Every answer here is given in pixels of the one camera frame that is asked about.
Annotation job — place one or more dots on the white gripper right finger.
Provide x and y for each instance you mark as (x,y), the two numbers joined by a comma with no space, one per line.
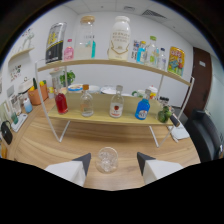
(156,168)

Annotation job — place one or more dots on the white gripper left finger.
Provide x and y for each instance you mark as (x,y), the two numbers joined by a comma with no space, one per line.
(71,170)

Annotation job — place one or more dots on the blue liquid bottle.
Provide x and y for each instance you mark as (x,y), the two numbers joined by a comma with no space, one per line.
(142,109)

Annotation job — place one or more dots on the small clear bottle orange cap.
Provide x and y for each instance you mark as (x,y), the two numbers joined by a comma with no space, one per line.
(87,105)

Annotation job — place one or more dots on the white milk bottle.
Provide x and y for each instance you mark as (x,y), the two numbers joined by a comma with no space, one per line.
(119,40)

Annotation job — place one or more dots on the yellow cup white lid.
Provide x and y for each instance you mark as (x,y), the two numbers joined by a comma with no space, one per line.
(153,92)

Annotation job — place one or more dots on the glass with ice cubes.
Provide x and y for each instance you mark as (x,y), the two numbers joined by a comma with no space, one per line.
(107,160)

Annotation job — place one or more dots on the dark wooden muddler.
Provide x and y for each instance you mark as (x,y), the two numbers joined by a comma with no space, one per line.
(175,121)

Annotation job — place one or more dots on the black chair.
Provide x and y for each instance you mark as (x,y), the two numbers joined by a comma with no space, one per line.
(203,135)

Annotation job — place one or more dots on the white wooden two-tier rack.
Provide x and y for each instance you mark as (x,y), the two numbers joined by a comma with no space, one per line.
(100,115)

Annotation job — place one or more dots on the red liquid bottle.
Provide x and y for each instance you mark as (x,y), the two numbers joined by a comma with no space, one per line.
(61,103)

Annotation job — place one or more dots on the white tray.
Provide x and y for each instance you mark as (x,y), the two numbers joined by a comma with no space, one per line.
(19,122)

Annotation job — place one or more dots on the clear bottle red label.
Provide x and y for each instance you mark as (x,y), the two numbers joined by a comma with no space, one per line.
(116,106)

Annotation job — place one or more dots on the black bag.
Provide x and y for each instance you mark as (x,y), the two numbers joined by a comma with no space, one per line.
(6,133)

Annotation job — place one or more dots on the pale blue jar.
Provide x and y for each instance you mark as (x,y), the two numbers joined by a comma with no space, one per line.
(28,106)

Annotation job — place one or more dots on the orange pot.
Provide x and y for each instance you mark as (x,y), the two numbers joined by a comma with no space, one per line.
(37,96)

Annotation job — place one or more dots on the green potted plant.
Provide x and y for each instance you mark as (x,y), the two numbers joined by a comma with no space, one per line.
(69,78)

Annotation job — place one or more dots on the brown door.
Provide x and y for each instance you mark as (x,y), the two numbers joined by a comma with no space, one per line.
(198,80)

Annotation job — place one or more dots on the clear bottle blue cap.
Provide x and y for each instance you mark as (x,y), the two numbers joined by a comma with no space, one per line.
(162,61)

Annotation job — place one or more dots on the yellow drink can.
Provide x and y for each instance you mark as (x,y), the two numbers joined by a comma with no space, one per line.
(176,61)

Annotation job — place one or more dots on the small light blue bottle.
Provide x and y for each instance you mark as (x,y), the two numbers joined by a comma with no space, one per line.
(141,55)

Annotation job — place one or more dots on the pink bottle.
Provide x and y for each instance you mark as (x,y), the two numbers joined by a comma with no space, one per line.
(68,52)

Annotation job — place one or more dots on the teal bottle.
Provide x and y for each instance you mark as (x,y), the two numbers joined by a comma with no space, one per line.
(93,50)

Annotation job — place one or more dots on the black and silver can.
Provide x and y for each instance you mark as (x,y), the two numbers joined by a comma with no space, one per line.
(55,43)

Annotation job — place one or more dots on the wooden wall shelf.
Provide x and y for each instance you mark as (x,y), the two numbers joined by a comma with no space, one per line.
(21,53)

